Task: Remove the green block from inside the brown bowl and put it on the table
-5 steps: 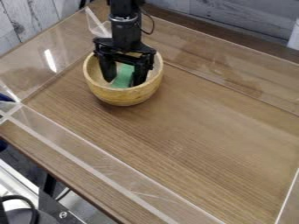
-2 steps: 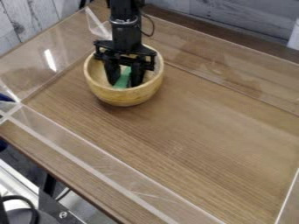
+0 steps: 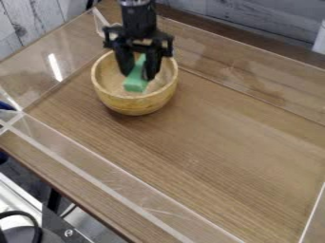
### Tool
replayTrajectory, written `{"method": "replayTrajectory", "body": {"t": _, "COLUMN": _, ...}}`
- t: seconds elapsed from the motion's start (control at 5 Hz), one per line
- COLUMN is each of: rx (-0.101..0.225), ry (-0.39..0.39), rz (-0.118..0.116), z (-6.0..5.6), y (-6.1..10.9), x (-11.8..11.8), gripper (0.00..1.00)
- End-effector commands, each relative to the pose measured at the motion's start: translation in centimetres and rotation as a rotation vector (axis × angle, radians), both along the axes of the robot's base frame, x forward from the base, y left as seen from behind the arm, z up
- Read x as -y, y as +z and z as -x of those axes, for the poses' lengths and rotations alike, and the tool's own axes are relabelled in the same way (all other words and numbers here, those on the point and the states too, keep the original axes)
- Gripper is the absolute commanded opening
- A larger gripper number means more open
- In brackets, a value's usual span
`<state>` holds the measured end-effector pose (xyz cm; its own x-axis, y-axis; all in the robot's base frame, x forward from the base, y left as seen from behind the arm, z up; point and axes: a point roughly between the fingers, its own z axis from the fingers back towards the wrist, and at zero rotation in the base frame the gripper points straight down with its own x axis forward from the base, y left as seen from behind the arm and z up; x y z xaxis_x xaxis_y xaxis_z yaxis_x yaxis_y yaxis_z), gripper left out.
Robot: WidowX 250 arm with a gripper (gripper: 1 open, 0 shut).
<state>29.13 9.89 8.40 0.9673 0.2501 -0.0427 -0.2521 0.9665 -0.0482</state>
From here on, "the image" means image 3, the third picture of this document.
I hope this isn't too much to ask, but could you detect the clear acrylic tray wall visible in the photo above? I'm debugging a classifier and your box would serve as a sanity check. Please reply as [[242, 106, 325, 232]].
[[0, 93, 243, 243]]

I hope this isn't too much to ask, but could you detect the black metal bracket with screw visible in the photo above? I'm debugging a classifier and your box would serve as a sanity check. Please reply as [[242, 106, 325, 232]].
[[40, 207, 93, 243]]

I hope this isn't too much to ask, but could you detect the black metal table leg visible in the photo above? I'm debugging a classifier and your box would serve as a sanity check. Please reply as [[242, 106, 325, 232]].
[[47, 189, 63, 214]]

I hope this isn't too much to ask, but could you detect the brown wooden bowl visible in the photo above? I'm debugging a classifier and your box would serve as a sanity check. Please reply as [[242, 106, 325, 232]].
[[89, 50, 179, 116]]

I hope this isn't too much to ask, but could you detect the green rectangular block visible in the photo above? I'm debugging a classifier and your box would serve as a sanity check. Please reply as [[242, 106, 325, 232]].
[[123, 54, 148, 93]]

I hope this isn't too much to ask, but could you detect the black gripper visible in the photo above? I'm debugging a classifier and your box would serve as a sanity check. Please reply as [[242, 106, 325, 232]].
[[103, 0, 174, 81]]

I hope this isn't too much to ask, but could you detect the black cable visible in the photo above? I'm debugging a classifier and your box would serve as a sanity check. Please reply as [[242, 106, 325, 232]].
[[0, 210, 43, 243]]

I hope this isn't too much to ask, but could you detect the blue object at left edge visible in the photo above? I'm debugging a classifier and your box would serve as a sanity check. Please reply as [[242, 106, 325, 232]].
[[0, 101, 15, 111]]

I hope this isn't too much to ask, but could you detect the clear acrylic corner bracket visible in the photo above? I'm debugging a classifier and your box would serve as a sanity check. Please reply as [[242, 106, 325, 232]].
[[92, 8, 111, 37]]

